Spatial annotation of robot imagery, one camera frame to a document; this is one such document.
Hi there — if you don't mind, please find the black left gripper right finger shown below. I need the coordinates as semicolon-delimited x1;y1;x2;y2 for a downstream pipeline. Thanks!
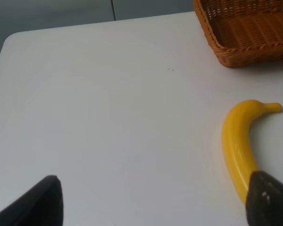
245;171;283;226

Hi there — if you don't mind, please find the orange wicker basket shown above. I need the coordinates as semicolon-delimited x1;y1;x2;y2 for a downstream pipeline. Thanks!
193;0;283;68

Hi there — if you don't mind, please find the yellow banana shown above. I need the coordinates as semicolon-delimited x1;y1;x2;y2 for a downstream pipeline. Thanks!
222;100;283;203

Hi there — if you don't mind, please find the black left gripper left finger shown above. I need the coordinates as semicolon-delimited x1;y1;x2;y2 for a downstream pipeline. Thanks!
0;175;64;226

